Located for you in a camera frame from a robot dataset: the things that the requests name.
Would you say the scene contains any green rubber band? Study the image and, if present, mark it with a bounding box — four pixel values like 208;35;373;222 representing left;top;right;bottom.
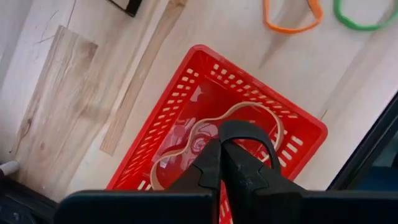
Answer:
333;0;398;32

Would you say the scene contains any orange rubber band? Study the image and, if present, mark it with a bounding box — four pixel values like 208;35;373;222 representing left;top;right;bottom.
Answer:
262;0;325;34

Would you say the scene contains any black rubber band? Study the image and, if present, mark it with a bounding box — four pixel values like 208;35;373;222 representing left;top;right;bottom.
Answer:
217;119;282;172

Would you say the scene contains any red plastic basket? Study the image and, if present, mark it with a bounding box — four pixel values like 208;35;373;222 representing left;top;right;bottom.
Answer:
105;44;329;224

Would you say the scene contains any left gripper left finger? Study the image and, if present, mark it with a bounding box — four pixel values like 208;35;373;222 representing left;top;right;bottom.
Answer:
166;138;222;191

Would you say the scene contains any white cylindrical post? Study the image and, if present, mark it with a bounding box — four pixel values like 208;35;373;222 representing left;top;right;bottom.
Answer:
0;160;21;177

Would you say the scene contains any wooden shelf riser black frame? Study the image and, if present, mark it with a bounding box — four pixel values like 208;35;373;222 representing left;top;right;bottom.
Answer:
107;0;144;18

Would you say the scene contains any wide tan rubber band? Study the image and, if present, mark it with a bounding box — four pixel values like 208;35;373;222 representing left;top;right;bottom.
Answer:
149;101;285;191

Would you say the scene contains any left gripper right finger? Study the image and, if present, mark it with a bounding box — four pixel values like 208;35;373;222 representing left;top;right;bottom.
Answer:
221;141;308;224

